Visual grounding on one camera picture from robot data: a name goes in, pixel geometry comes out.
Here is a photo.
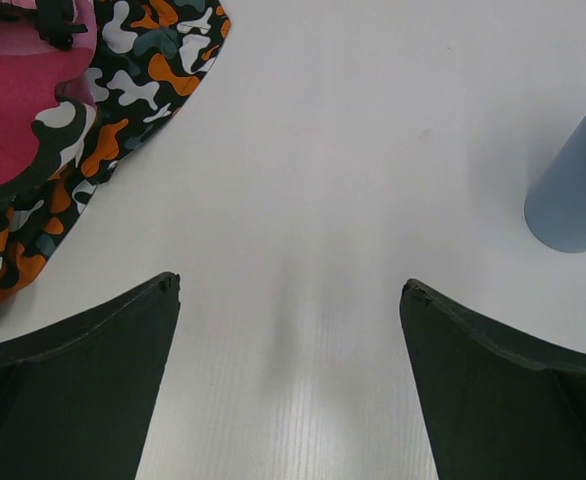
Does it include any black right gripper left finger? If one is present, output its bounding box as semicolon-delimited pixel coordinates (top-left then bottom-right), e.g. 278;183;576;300
0;272;180;479

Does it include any orange black camouflage cloth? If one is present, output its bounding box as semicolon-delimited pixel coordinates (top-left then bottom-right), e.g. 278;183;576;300
0;0;231;303

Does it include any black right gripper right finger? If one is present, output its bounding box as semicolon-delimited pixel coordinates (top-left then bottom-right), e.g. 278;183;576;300
399;279;586;479

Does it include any pink camouflage garment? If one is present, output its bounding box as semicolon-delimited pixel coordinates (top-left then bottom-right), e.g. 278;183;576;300
0;1;97;201

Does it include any blue plastic cup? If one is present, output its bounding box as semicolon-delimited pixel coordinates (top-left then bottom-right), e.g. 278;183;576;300
524;115;586;253

